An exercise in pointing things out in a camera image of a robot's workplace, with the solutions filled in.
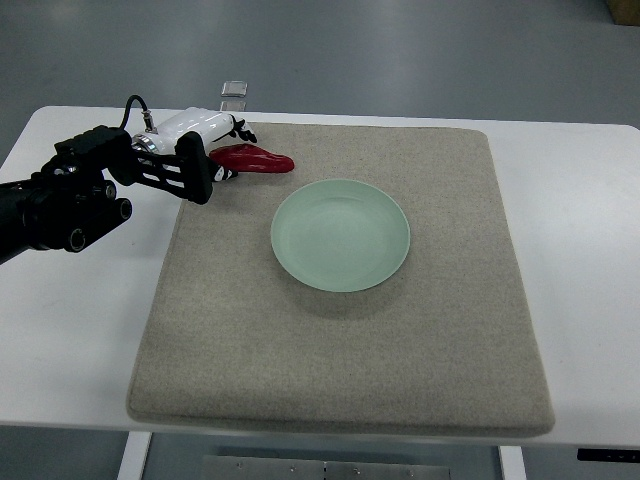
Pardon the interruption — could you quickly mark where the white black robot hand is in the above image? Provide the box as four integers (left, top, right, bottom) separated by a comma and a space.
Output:
132, 107, 257, 189

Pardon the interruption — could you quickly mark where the red pepper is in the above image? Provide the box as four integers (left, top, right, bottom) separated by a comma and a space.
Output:
209, 144, 295, 173

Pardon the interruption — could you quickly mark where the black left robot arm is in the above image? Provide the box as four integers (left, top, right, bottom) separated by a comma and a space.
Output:
1, 95, 231, 261

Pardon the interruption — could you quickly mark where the lower floor outlet plate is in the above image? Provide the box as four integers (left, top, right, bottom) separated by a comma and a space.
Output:
219, 100, 246, 112

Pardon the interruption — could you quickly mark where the light green plate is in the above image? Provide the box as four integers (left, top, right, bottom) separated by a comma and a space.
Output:
270, 179, 411, 293

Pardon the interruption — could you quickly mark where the beige felt mat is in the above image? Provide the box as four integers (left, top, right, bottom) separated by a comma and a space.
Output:
127, 122, 555, 437

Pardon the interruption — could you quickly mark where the left white table leg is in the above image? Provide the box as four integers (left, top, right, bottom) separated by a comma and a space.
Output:
116, 432, 152, 480

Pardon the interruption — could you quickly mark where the white table leg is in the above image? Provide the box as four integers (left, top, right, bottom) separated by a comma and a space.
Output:
116, 432, 152, 480
498, 446, 527, 480

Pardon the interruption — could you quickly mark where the cardboard box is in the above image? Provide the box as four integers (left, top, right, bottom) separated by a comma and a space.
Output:
606, 0, 640, 26

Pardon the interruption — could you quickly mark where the right white table leg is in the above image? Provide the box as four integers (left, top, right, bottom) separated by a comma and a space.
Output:
498, 446, 527, 480

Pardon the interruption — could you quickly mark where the black table control panel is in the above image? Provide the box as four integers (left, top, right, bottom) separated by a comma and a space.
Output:
576, 448, 640, 463

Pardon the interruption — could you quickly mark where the metal base plate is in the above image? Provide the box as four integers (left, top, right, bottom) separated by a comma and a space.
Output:
200, 455, 451, 480

